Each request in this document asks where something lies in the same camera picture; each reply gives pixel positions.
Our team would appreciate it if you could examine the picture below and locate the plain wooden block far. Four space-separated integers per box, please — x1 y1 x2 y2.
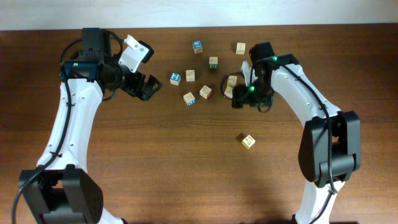
236 42 246 55

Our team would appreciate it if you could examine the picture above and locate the wooden block letter H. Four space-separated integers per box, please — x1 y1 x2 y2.
241 135 256 149

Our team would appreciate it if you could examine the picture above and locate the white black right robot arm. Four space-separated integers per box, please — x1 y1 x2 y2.
230 42 361 223

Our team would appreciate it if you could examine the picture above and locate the wooden block green side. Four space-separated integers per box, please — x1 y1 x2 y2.
209 57 218 69

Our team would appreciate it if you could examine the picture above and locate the wooden block blue number 2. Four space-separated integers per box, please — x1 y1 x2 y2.
170 73 181 85

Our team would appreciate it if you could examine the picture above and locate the wooden block snail picture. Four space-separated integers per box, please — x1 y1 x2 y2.
200 85 212 99

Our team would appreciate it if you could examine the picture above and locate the wooden block fox picture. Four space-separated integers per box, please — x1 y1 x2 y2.
186 70 195 82

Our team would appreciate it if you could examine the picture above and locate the blue top wooden block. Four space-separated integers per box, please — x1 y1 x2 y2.
193 40 203 54

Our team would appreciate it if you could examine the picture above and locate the wooden block letter J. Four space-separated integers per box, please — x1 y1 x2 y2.
224 86 233 99

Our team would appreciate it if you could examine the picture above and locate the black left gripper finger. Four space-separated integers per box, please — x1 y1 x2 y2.
138 75 162 101
139 40 154 63

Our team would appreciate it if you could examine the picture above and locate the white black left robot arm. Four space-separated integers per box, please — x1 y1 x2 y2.
16 28 162 223

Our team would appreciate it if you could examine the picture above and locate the wooden block letter L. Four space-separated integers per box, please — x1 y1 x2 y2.
227 75 238 88

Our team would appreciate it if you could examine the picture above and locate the wooden block letter M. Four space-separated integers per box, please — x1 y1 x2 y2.
183 92 196 106

